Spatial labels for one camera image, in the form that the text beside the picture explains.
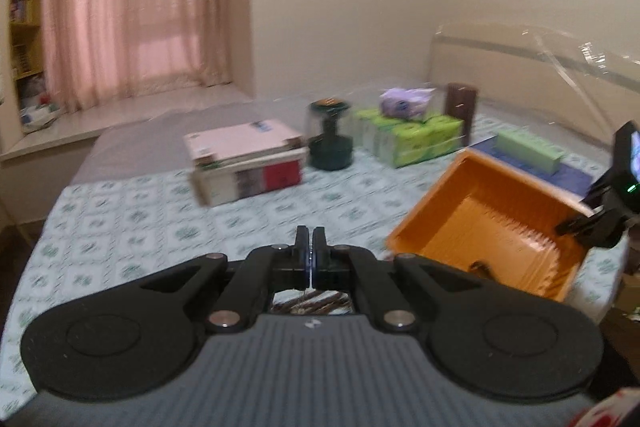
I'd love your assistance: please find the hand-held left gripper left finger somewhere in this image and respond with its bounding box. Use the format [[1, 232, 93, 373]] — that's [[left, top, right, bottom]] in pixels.
[[140, 226, 312, 334]]

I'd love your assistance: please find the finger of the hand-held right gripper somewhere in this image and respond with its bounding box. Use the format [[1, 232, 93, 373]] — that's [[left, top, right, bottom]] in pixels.
[[556, 206, 609, 238]]

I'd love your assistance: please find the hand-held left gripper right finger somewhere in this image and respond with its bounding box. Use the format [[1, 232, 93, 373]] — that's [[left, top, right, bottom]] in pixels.
[[311, 226, 480, 334]]

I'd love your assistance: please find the brown bead bracelet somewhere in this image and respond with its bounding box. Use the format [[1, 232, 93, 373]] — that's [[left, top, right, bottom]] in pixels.
[[271, 290, 354, 314]]

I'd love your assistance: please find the orange plastic tray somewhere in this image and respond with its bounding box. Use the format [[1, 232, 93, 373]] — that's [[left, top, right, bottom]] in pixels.
[[385, 148, 596, 303]]

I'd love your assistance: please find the white flat box blue top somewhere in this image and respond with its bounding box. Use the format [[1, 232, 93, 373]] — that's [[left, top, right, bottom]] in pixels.
[[469, 139, 609, 204]]

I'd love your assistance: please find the long green box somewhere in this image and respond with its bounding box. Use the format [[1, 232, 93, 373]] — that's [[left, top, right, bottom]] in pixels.
[[495, 129, 569, 176]]

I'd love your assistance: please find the glass jar with green base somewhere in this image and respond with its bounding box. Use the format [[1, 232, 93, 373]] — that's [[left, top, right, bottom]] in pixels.
[[307, 98, 355, 172]]

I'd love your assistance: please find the green tissue multipack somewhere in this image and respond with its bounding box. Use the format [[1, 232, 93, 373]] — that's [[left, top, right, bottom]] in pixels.
[[355, 106, 465, 169]]

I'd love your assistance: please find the plastic-wrapped headboard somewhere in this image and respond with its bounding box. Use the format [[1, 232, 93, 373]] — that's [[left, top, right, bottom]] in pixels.
[[424, 23, 640, 144]]

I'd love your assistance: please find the brown canister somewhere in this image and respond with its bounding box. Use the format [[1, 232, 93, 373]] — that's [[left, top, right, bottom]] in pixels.
[[443, 82, 479, 147]]

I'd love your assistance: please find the purple tissue pack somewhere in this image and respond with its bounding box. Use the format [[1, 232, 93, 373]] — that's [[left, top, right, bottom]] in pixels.
[[379, 86, 437, 122]]

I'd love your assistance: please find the red white patterned clothing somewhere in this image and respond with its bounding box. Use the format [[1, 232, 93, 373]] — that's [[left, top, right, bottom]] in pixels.
[[569, 388, 640, 427]]

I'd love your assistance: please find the white bag on sill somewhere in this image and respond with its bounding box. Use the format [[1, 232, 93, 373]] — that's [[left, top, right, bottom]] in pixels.
[[19, 99, 64, 131]]

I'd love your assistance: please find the yellow bookshelf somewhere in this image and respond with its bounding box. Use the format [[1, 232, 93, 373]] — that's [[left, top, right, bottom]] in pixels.
[[7, 0, 51, 128]]

